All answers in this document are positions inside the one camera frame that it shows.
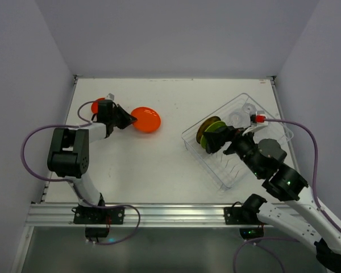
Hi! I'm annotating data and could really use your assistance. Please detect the orange plastic bowl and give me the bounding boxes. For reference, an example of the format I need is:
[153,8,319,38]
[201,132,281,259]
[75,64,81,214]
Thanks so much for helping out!
[91,97,105,114]

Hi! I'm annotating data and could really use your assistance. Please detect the orange plastic plate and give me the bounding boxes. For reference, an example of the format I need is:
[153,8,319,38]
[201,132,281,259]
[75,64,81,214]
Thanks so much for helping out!
[131,106,161,133]

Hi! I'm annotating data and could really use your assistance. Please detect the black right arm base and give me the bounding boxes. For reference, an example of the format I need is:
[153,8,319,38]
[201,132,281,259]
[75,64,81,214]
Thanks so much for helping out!
[223,194,267,240]

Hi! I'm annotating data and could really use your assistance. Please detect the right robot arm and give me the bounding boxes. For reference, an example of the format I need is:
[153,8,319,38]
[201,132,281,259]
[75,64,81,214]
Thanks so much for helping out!
[197,121,341,272]

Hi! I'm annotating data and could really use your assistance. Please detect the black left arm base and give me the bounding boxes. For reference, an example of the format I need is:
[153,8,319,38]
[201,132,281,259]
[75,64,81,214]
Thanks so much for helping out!
[72,205,125,243]

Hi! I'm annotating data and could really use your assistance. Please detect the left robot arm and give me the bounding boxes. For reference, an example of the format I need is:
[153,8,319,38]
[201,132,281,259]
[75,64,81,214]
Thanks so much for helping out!
[47,100,138,209]

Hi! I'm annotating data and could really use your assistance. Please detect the black plastic plate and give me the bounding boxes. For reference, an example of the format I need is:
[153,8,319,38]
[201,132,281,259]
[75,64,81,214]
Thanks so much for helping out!
[205,143,217,154]

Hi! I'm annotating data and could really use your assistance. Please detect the green plastic plate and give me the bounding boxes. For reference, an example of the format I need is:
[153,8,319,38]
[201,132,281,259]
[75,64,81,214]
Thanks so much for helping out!
[200,121,226,149]

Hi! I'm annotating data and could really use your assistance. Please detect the dark olive plastic plate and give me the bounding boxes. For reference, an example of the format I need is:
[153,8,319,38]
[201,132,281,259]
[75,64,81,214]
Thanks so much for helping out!
[196,116,221,144]

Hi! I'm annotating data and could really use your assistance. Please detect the clear plastic cup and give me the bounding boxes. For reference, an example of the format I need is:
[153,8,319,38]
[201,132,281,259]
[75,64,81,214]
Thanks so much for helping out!
[228,111,248,127]
[242,103,257,115]

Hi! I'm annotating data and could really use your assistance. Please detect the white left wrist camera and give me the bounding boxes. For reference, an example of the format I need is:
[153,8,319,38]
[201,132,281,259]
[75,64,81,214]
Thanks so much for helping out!
[105,93,115,101]

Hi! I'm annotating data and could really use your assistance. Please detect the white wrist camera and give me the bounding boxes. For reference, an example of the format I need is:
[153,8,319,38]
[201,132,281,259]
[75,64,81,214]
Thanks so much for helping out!
[242,111,268,135]
[105,93,115,101]

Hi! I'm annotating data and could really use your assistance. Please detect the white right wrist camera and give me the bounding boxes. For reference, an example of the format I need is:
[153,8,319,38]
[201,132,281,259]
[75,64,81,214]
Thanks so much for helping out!
[242,111,268,135]

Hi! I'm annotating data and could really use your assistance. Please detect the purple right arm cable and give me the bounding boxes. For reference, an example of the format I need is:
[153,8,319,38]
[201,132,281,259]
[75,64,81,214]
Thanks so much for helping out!
[233,115,341,273]

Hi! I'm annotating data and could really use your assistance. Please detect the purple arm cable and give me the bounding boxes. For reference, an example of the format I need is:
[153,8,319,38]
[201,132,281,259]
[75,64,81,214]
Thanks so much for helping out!
[233,115,341,273]
[20,101,142,246]

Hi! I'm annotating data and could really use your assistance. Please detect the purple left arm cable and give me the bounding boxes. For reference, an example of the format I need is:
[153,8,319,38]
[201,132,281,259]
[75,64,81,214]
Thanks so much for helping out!
[20,101,142,246]

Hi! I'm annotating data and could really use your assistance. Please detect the aluminium mounting rail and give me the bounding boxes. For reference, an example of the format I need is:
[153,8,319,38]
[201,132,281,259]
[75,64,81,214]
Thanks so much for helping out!
[25,202,325,228]

